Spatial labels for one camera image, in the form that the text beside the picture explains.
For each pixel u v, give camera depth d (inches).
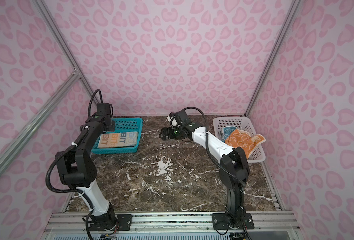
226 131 41.7
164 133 30.1
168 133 29.8
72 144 20.0
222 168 17.3
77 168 19.3
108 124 28.2
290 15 28.1
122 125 46.2
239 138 38.1
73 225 28.9
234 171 19.1
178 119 27.2
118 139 40.7
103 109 28.3
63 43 31.5
